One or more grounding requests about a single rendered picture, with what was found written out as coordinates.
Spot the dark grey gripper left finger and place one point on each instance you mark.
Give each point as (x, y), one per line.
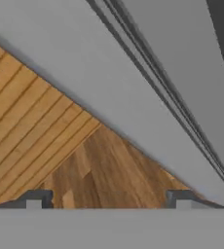
(39, 195)

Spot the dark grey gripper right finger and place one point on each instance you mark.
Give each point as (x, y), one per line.
(179, 195)

